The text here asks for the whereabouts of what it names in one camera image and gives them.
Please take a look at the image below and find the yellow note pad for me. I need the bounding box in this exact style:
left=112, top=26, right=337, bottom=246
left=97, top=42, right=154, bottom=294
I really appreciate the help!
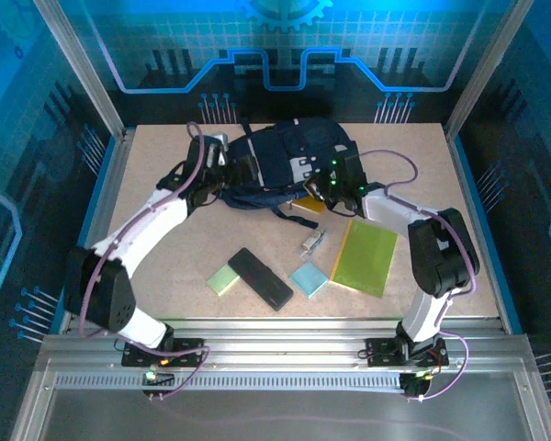
left=293, top=195, right=327, bottom=215

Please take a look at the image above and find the navy blue student backpack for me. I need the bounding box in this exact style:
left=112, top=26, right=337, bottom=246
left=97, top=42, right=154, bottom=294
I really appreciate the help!
left=218, top=117, right=362, bottom=231

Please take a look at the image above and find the green notebook with yellow spine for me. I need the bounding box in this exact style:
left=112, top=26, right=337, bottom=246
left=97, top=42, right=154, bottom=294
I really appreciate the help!
left=329, top=219, right=399, bottom=300

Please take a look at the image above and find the blue sticky note pad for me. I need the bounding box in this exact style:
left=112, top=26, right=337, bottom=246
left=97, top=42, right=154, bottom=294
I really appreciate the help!
left=288, top=261, right=328, bottom=300

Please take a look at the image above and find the black pencil case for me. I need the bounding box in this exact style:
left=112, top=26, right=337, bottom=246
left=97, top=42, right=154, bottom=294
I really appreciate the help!
left=227, top=246, right=295, bottom=312

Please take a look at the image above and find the green sticky note pad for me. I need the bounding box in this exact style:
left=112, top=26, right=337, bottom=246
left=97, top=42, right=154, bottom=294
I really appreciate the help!
left=206, top=264, right=241, bottom=296

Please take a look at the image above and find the aluminium front beam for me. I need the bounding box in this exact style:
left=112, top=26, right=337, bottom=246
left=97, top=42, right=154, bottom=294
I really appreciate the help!
left=36, top=316, right=534, bottom=373

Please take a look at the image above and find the right controller board with LED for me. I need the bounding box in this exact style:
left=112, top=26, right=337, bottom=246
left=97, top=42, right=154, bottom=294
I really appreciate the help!
left=399, top=370, right=437, bottom=400

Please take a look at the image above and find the controller board with led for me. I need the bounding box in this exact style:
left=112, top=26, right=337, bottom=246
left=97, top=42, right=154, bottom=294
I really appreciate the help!
left=141, top=368, right=176, bottom=388
left=399, top=370, right=437, bottom=400

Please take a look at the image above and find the left controller board with LED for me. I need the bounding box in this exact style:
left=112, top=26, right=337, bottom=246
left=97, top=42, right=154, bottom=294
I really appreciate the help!
left=141, top=368, right=176, bottom=388

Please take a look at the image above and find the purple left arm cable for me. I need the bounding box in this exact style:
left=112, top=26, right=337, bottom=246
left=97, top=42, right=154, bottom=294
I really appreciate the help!
left=79, top=121, right=212, bottom=401

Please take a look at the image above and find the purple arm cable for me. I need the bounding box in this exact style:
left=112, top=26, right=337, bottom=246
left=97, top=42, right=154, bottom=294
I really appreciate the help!
left=357, top=150, right=477, bottom=403
left=79, top=121, right=212, bottom=401

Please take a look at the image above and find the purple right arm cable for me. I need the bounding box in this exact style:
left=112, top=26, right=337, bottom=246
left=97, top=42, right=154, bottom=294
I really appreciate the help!
left=357, top=150, right=477, bottom=403

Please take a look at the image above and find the aluminium left side rail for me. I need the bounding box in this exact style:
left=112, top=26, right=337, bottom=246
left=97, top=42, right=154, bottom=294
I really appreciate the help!
left=58, top=128, right=138, bottom=334

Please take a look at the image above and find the aluminium rail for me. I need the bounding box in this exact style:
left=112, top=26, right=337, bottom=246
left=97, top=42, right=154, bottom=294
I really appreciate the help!
left=444, top=126, right=518, bottom=334
left=58, top=128, right=138, bottom=334

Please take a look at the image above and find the aluminium right side rail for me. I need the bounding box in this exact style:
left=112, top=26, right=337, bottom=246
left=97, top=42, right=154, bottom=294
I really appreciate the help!
left=444, top=126, right=518, bottom=334

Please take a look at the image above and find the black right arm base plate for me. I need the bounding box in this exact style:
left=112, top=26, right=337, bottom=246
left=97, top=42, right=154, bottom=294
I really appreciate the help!
left=365, top=337, right=450, bottom=368

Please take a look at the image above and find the aluminium left corner post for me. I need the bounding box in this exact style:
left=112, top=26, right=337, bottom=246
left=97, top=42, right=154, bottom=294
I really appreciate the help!
left=32, top=0, right=129, bottom=141

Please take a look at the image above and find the aluminium corner post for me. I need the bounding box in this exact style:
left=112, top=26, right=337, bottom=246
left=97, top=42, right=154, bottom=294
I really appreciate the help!
left=444, top=0, right=534, bottom=141
left=32, top=0, right=129, bottom=141

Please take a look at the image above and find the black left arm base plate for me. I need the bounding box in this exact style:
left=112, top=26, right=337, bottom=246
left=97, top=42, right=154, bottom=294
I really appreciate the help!
left=121, top=337, right=207, bottom=368

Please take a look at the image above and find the aluminium right corner post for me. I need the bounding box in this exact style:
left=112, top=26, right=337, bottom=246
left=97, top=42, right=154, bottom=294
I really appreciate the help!
left=444, top=0, right=534, bottom=141

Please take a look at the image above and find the slotted grey cable duct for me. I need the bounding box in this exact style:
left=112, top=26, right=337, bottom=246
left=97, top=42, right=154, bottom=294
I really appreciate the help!
left=53, top=372, right=408, bottom=392

